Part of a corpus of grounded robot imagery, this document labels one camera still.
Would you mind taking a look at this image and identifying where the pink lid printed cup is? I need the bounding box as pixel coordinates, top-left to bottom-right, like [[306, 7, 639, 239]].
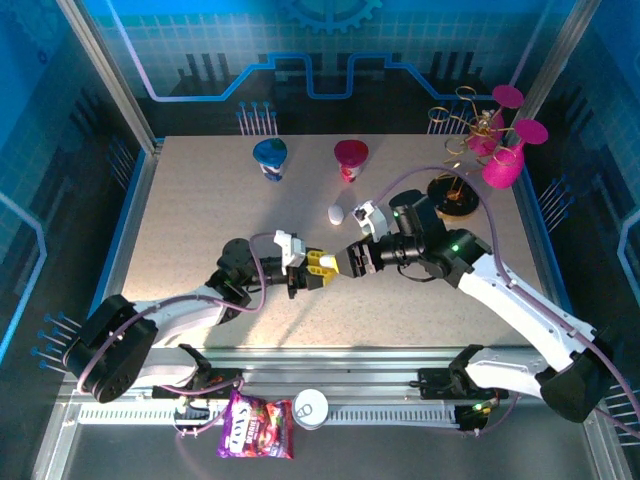
[[333, 139, 370, 184]]

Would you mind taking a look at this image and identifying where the blue lid printed cup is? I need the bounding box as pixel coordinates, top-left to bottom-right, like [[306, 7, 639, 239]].
[[252, 138, 290, 184]]

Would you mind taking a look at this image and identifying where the pink wine glass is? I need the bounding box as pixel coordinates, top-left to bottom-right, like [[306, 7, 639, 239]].
[[466, 83, 526, 156], [480, 118, 550, 191]]

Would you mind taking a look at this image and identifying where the purple candy bag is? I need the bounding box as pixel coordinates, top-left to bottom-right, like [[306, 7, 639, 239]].
[[215, 387, 295, 460]]

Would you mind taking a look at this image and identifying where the gold wire glass rack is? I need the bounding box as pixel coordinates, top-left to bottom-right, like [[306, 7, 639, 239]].
[[424, 85, 519, 220]]

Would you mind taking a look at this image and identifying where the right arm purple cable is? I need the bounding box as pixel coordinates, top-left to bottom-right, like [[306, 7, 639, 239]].
[[377, 165, 640, 441]]

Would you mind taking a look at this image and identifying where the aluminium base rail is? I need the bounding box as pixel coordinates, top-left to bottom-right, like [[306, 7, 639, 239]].
[[99, 347, 596, 401]]

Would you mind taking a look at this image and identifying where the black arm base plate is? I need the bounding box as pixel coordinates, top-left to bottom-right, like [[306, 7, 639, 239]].
[[177, 347, 241, 401], [412, 366, 510, 401]]

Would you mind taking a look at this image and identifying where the blue edged table side rail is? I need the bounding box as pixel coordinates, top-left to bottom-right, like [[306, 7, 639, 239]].
[[514, 164, 591, 364], [82, 142, 164, 351]]

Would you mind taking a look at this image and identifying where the white slotted cable duct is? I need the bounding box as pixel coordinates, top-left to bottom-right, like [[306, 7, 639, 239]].
[[79, 405, 461, 427]]

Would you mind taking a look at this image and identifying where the aluminium frame post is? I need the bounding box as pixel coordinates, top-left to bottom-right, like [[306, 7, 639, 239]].
[[55, 0, 164, 154], [509, 0, 605, 136]]

